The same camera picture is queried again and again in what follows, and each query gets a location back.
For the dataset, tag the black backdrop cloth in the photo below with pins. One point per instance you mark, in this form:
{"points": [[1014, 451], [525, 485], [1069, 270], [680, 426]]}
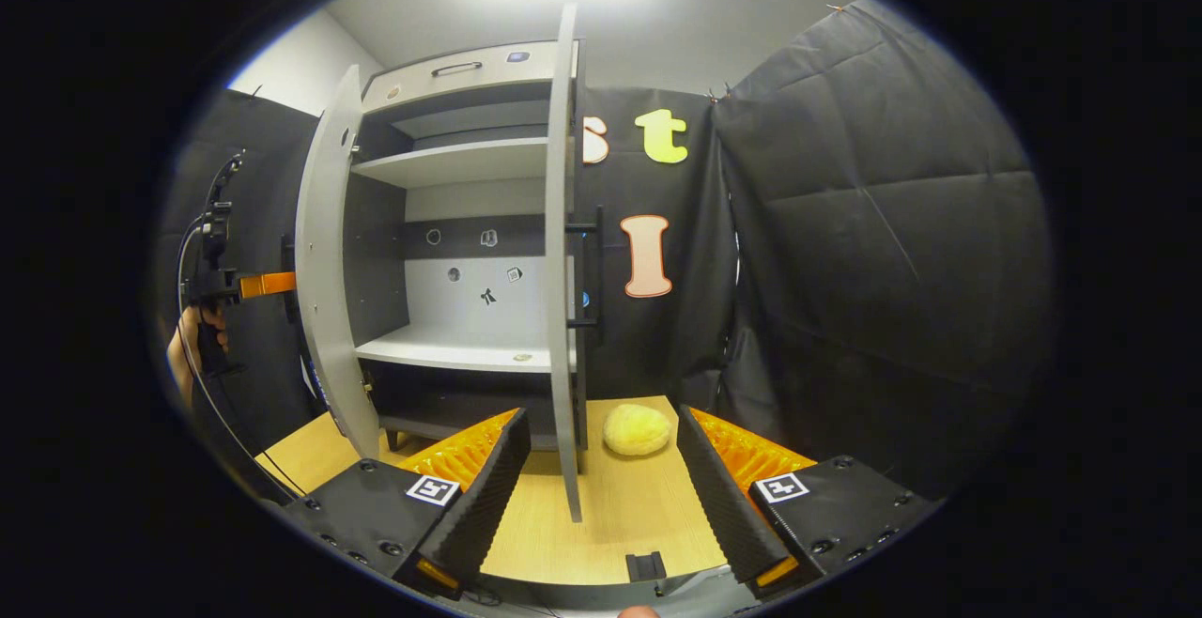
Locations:
{"points": [[892, 252]]}

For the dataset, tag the grey double-door shoe cabinet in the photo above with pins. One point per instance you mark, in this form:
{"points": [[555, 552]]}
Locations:
{"points": [[451, 162]]}

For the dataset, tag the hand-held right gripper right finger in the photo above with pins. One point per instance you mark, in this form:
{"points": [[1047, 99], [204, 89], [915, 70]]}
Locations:
{"points": [[723, 496]]}

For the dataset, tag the yellow sponge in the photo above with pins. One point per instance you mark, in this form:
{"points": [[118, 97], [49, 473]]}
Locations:
{"points": [[637, 430]]}

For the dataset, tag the grey shoe cabinet door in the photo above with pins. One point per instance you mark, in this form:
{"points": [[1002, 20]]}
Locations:
{"points": [[329, 270], [561, 317]]}

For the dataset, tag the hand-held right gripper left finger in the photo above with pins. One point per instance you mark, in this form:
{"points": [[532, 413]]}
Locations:
{"points": [[493, 496]]}

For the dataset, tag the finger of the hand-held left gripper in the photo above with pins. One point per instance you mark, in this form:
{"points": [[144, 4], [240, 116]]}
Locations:
{"points": [[268, 285]]}

